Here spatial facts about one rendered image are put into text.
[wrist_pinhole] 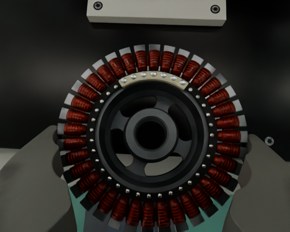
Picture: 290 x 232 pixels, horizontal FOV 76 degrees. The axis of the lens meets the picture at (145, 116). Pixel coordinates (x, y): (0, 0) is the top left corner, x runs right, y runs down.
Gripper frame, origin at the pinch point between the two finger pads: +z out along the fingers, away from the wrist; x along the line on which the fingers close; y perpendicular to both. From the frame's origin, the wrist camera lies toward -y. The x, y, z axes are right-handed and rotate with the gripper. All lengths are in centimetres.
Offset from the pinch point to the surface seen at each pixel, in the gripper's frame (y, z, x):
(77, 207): 77, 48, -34
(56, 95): 1.2, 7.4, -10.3
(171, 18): -6.5, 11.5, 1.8
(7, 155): 8.0, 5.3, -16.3
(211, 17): -6.7, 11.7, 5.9
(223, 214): 76, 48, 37
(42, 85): 0.4, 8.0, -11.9
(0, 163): 8.8, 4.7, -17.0
